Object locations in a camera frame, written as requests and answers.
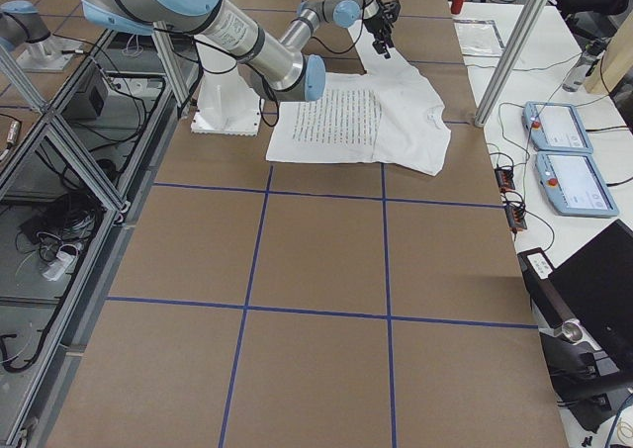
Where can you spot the blue teach pendant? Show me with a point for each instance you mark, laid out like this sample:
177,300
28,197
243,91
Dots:
555,127
574,186

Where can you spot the aluminium frame post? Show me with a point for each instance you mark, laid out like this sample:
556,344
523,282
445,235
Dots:
519,36

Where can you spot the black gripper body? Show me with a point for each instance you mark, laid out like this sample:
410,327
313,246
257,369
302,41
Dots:
377,25

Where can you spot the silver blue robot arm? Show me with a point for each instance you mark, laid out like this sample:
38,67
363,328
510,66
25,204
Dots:
280,70

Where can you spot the black laptop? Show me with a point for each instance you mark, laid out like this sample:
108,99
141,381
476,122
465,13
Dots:
596,284

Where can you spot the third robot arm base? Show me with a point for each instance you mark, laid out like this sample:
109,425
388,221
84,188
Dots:
22,25

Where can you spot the silver metal cylinder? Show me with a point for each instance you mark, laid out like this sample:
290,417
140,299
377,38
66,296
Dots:
571,331

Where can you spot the aluminium side frame rail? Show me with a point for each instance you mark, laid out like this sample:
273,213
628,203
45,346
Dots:
71,188

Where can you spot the lower blue teach pendant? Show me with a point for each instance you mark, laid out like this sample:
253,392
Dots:
574,186

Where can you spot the upper blue teach pendant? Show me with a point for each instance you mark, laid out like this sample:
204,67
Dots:
555,127

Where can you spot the black white remote box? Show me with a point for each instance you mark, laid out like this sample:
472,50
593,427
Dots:
534,264

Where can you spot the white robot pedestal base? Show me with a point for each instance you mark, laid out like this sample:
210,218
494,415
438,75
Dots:
225,103

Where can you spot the clear plastic sheet mat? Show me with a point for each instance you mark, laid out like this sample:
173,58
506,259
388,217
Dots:
479,37

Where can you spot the white long-sleeve printed shirt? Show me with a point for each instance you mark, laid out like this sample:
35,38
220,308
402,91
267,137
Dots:
389,114

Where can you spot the orange black circuit board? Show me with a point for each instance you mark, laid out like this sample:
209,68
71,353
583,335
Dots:
505,178

